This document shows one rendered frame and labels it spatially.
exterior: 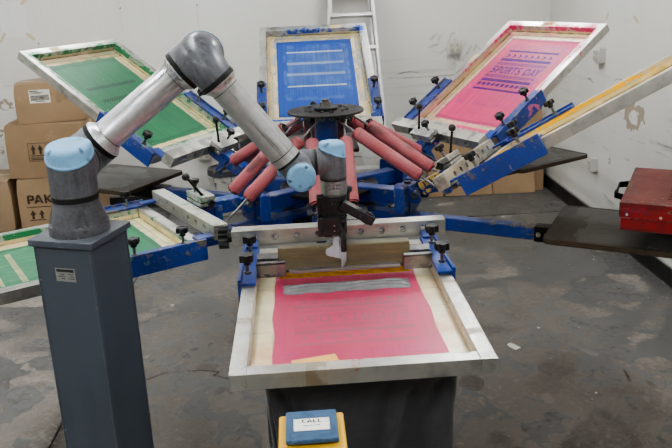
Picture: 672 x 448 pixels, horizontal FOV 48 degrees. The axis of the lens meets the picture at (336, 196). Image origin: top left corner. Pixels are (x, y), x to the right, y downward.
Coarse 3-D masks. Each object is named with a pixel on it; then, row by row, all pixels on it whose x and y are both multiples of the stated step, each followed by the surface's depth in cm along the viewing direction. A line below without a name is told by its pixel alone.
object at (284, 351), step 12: (324, 276) 220; (336, 276) 220; (276, 288) 213; (276, 300) 205; (288, 300) 205; (300, 300) 205; (276, 312) 198; (288, 312) 197; (276, 324) 191; (288, 324) 191; (276, 336) 184; (288, 336) 184; (276, 348) 178; (288, 348) 178; (300, 348) 178; (312, 348) 178; (324, 348) 177; (336, 348) 177; (348, 348) 177; (276, 360) 173; (288, 360) 172
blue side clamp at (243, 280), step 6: (258, 246) 234; (258, 252) 229; (240, 264) 217; (252, 264) 219; (240, 270) 213; (252, 270) 215; (240, 276) 208; (246, 276) 211; (252, 276) 210; (240, 282) 206; (246, 282) 206; (252, 282) 206; (240, 288) 206; (240, 294) 207
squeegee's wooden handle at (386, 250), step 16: (368, 240) 218; (384, 240) 217; (400, 240) 217; (288, 256) 215; (304, 256) 216; (320, 256) 216; (352, 256) 216; (368, 256) 217; (384, 256) 217; (400, 256) 217
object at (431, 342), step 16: (400, 272) 221; (384, 288) 210; (400, 288) 210; (416, 288) 209; (416, 304) 199; (416, 320) 190; (432, 320) 189; (432, 336) 181; (368, 352) 175; (384, 352) 174; (400, 352) 174; (416, 352) 174; (432, 352) 173; (448, 352) 173
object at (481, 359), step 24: (432, 264) 217; (456, 288) 199; (240, 312) 190; (456, 312) 186; (240, 336) 177; (480, 336) 172; (240, 360) 166; (336, 360) 164; (360, 360) 164; (384, 360) 163; (408, 360) 163; (432, 360) 163; (456, 360) 162; (480, 360) 162; (240, 384) 160; (264, 384) 161; (288, 384) 161; (312, 384) 162
